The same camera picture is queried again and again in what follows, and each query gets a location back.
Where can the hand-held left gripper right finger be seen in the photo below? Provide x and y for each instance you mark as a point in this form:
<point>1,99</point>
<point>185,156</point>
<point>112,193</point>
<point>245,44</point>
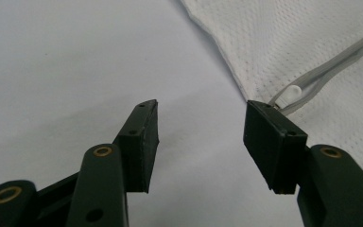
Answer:
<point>274,151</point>

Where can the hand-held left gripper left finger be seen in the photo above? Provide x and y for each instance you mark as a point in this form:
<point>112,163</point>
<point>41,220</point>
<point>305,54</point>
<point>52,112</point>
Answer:
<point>138,148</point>

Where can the white mesh garment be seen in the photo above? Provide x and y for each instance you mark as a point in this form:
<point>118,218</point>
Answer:
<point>296,47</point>

